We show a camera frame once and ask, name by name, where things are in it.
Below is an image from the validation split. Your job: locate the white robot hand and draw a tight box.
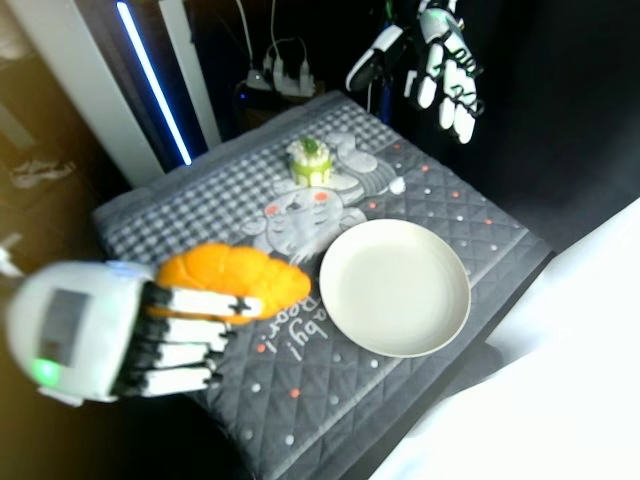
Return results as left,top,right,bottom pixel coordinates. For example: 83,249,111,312
4,258,266,407
345,1,486,146

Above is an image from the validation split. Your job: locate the orange braided bread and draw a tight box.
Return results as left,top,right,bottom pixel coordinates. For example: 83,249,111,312
147,242,313,327

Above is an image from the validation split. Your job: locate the green white cupcake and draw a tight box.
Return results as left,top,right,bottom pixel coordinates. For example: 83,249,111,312
285,135,336,188

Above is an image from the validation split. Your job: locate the cream round plate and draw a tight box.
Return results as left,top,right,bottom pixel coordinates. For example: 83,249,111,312
318,218,473,359

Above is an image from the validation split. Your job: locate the white plug adapter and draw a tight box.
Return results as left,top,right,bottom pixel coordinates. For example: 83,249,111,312
272,58,315,87

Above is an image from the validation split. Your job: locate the white shoe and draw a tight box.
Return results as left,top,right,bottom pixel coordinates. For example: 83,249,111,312
9,158,77,189

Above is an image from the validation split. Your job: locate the white power strip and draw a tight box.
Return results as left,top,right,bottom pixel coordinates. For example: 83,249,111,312
243,68,319,99

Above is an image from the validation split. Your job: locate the grey quilt with bear print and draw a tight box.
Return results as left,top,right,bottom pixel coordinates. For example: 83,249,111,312
92,90,554,480

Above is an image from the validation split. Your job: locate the blue white light strip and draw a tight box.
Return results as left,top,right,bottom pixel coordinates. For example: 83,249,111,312
115,1,194,168

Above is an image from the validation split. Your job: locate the white smooth panel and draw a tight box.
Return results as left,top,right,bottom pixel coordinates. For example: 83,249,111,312
369,197,640,480

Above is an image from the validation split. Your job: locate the looped white cable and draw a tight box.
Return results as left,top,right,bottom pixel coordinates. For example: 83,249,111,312
263,0,310,69

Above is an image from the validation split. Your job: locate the thin white cable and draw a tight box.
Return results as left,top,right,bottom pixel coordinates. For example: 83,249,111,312
233,0,255,74

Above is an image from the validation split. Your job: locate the narrow white post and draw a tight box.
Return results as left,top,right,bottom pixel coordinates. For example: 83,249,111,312
158,0,223,147

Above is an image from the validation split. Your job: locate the wide white post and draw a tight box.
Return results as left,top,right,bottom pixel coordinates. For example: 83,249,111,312
8,0,167,189

